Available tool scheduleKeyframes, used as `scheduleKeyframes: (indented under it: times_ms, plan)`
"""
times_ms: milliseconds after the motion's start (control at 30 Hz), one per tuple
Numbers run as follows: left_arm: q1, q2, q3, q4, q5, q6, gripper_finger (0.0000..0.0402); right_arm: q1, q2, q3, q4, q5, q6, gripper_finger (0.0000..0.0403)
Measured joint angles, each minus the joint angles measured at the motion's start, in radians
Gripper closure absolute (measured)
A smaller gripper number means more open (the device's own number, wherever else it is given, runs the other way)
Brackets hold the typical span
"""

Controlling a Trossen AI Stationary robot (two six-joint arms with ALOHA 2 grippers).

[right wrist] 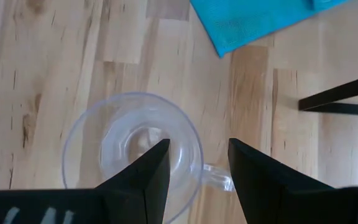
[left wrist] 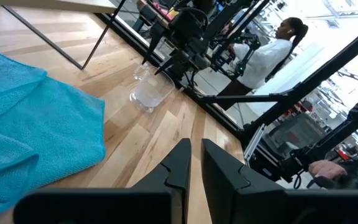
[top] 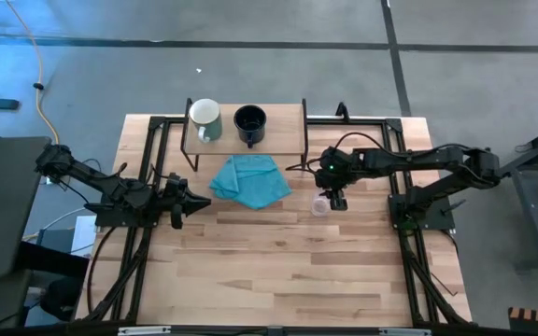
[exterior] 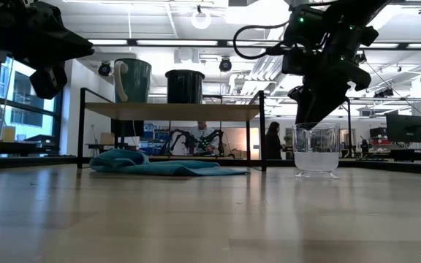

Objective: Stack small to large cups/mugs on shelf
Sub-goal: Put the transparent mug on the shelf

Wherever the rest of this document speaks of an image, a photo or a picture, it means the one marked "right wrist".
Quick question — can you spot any teal microfibre cloth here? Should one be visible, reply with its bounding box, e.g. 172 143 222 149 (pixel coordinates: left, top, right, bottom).
190 0 351 59

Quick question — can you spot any clear glass cup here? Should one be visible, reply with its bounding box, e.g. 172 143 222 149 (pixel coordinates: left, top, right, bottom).
61 91 236 224

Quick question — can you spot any wooden shelf black frame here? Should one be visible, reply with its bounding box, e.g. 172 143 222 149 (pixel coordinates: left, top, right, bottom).
298 73 358 118

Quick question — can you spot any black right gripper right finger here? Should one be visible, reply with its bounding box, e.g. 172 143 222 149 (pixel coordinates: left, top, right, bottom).
227 138 358 224

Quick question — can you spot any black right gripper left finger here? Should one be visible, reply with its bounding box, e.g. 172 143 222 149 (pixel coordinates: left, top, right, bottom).
0 138 172 224

